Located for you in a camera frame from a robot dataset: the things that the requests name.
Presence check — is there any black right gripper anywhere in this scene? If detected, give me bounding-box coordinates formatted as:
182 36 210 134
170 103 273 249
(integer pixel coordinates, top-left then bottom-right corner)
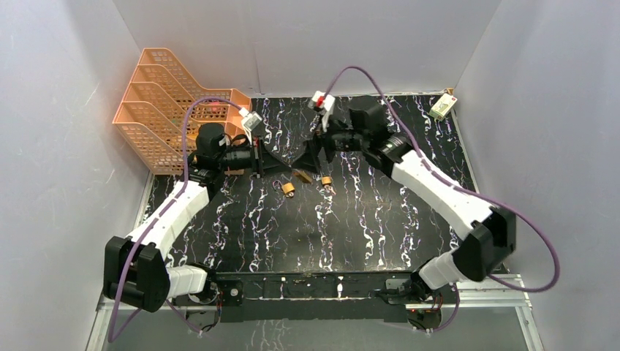
291 113 369 175

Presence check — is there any large brass padlock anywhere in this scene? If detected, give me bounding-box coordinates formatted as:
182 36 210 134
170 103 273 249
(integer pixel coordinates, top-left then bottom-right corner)
292 170 313 184

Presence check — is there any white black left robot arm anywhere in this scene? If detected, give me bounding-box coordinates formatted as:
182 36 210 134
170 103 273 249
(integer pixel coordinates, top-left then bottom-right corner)
102 124 291 312

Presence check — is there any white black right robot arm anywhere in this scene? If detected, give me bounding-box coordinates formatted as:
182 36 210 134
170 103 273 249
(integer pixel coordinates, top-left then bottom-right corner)
292 105 516 303

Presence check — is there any orange plastic file rack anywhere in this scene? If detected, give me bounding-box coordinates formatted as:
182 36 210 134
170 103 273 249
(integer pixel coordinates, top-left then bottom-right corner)
113 48 252 176

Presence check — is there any white green small box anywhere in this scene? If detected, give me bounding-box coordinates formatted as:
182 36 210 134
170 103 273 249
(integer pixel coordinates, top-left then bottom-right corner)
428 93 458 120

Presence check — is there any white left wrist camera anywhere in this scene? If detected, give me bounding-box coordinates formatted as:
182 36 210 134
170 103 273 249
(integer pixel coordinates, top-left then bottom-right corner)
239 107 264 145

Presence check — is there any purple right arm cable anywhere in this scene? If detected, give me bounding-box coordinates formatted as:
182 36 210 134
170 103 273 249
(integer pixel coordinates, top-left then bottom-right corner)
323 65 561 335

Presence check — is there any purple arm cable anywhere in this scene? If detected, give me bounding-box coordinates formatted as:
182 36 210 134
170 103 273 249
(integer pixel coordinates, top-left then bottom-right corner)
107 97 248 344
323 65 561 335

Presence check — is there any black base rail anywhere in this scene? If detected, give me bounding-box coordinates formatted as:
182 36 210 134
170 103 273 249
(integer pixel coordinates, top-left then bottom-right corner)
169 271 461 325

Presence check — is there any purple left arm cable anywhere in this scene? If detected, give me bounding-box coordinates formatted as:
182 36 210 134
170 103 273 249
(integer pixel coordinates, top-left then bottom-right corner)
107 97 248 344

